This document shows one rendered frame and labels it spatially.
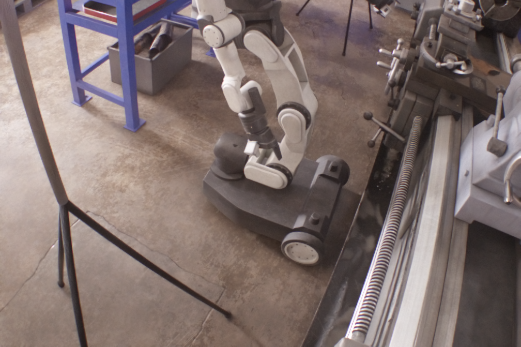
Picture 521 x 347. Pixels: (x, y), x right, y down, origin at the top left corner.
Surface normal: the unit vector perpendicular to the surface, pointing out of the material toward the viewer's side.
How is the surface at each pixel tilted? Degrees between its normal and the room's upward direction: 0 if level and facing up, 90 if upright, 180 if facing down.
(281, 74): 114
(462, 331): 15
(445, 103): 0
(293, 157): 90
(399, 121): 90
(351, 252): 0
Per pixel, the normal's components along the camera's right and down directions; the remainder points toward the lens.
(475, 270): -0.08, -0.50
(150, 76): -0.37, 0.62
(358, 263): 0.12, -0.71
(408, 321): -0.43, -0.80
